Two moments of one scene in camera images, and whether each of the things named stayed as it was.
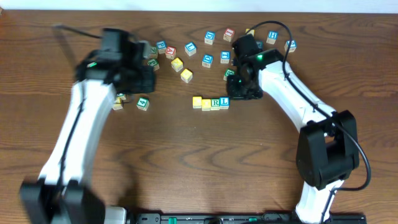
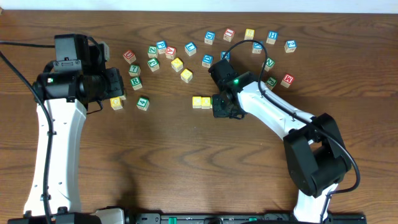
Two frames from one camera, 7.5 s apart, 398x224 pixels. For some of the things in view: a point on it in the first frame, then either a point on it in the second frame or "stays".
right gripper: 241,90 → 221,106
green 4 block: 142,104 stays
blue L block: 190,48 stays
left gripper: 144,79 → 116,82
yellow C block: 197,102 stays
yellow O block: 206,104 stays
